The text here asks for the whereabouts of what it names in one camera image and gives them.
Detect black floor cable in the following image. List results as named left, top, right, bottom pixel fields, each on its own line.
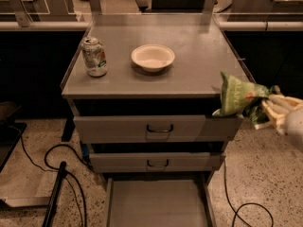
left=11, top=125, right=95, bottom=227
left=223, top=161, right=275, bottom=227

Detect middle grey drawer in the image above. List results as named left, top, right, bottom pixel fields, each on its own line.
left=90, top=152, right=225, bottom=173

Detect bottom grey drawer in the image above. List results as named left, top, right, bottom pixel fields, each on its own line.
left=105, top=177, right=217, bottom=227

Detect grey drawer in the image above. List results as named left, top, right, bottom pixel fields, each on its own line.
left=90, top=152, right=225, bottom=173
left=74, top=114, right=243, bottom=144
left=105, top=177, right=217, bottom=227

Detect grey drawer cabinet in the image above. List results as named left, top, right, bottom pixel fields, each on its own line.
left=62, top=13, right=243, bottom=227

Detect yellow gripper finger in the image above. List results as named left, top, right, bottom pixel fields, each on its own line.
left=269, top=95, right=303, bottom=112
left=261, top=99, right=288, bottom=135

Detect white horizontal rail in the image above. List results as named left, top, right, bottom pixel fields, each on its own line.
left=0, top=20, right=303, bottom=32

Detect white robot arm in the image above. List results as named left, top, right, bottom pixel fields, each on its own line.
left=261, top=95, right=303, bottom=151

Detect top grey drawer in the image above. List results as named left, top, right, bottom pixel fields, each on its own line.
left=74, top=114, right=243, bottom=144

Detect black metal bar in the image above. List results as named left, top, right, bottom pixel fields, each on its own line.
left=43, top=162, right=66, bottom=227

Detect black floor cable left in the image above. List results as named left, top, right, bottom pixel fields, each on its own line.
left=11, top=125, right=95, bottom=227

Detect crushed soda can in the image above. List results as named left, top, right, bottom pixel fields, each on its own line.
left=80, top=37, right=107, bottom=78

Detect black floor cable right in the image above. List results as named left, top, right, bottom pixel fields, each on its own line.
left=223, top=161, right=275, bottom=227

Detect green jalapeno chip bag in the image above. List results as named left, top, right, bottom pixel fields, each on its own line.
left=212, top=72, right=280, bottom=126

